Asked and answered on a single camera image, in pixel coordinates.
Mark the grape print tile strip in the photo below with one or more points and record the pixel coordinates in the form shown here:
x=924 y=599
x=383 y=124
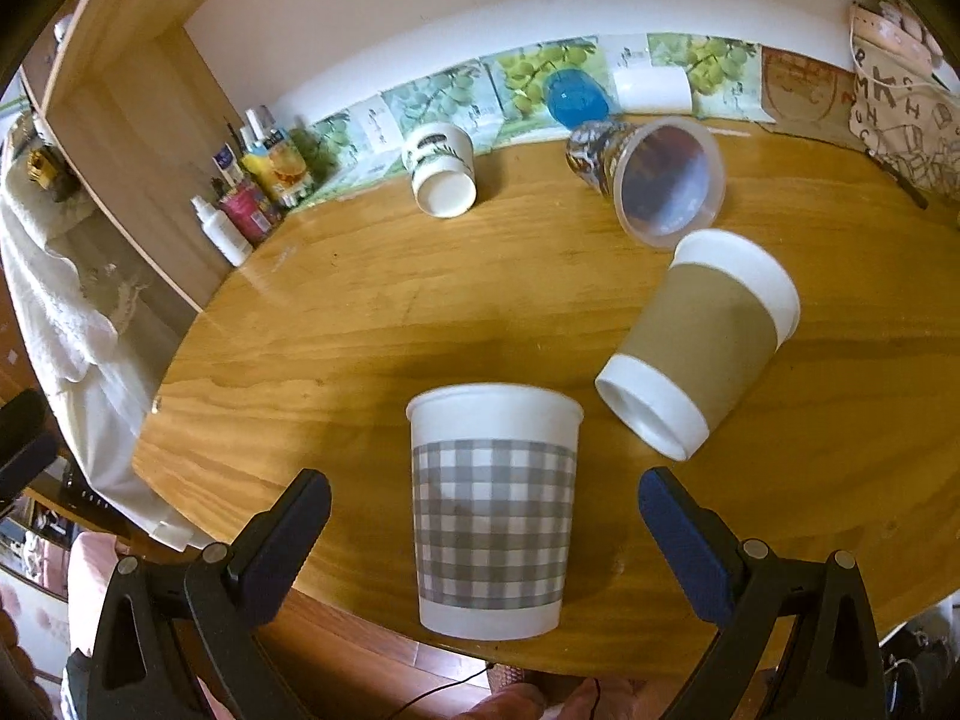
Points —
x=450 y=94

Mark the brown printed card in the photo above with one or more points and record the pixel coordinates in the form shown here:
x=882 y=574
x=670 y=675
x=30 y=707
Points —
x=806 y=86

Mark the white cloth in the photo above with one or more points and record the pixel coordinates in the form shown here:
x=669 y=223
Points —
x=56 y=300

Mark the white bottle with blue label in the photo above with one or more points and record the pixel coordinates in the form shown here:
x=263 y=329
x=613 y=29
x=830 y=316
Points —
x=225 y=169

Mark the white cup with brown sleeve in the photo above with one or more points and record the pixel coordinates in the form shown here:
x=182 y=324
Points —
x=701 y=337

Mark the black object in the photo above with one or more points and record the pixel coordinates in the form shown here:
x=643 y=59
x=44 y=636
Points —
x=22 y=439

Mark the blue cup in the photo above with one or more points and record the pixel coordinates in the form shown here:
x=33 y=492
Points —
x=574 y=97

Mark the plain white cup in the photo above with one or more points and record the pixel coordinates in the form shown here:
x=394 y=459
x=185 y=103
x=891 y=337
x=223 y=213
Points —
x=652 y=88

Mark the wooden cabinet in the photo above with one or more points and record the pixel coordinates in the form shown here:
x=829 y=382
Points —
x=127 y=127

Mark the small green plant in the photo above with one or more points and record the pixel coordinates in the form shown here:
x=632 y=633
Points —
x=311 y=150

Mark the white spray bottle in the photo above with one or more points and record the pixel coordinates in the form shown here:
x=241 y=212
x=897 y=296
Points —
x=223 y=232

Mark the pink container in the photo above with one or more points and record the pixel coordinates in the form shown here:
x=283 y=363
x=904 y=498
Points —
x=247 y=214

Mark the white cup with dark print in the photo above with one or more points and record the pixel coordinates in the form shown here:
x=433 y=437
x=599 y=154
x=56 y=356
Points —
x=439 y=165

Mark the letter print tote bag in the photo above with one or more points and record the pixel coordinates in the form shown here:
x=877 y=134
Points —
x=911 y=120

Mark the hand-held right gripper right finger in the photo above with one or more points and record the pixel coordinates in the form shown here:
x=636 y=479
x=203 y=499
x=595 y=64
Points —
x=686 y=549

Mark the white tube bottle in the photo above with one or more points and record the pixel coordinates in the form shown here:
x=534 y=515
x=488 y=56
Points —
x=262 y=127

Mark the yellow toy vehicle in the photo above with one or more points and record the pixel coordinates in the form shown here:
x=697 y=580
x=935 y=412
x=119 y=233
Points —
x=49 y=172

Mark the pink cushion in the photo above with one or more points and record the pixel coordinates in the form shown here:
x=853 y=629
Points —
x=37 y=615

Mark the grey checkered paper cup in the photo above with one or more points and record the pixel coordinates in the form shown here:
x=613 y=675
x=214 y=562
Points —
x=491 y=510

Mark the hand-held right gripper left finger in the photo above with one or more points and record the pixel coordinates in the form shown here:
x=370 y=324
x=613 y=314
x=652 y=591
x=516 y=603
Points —
x=289 y=544

